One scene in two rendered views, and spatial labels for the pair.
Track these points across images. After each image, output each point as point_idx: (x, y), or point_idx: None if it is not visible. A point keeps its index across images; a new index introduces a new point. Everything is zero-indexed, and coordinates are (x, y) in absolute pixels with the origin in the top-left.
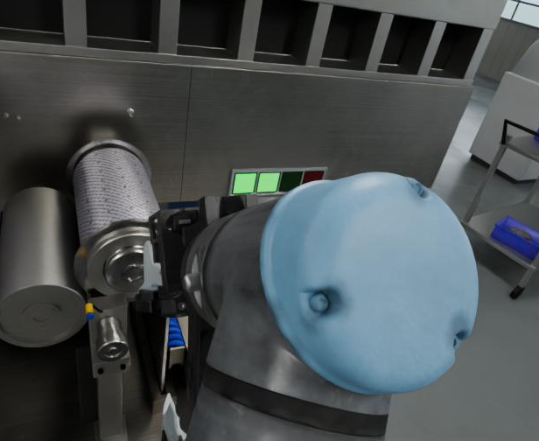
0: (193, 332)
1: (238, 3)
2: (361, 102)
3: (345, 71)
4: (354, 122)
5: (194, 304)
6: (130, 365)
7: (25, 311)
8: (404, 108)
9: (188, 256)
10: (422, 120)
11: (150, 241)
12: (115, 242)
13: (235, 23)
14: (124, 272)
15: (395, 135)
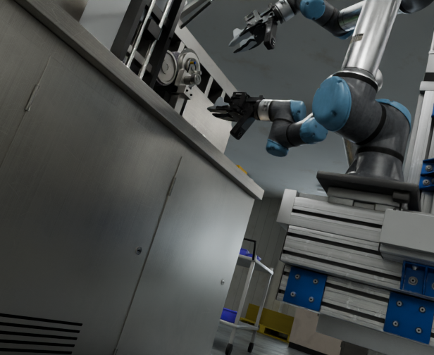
0: (270, 22)
1: (174, 45)
2: (202, 106)
3: (199, 89)
4: (199, 114)
5: (279, 8)
6: None
7: (165, 60)
8: (213, 120)
9: (275, 3)
10: (217, 129)
11: (246, 20)
12: (191, 54)
13: (172, 51)
14: (191, 66)
15: (209, 131)
